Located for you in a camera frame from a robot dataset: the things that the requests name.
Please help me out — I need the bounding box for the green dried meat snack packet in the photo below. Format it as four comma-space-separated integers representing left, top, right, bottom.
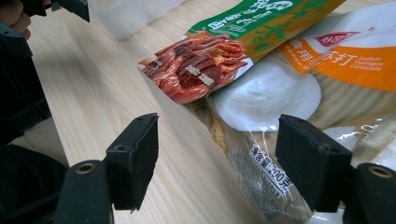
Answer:
137, 0, 347, 105

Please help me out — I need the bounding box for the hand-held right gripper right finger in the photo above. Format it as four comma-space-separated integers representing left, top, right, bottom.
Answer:
275, 113, 353, 214

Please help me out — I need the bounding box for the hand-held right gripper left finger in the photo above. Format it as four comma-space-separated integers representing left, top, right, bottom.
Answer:
106, 112, 160, 213

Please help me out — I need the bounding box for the clear plastic container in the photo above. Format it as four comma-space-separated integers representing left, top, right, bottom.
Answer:
88, 0, 188, 40

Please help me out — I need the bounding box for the baking soda packet orange label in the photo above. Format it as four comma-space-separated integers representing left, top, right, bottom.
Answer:
190, 1, 396, 224

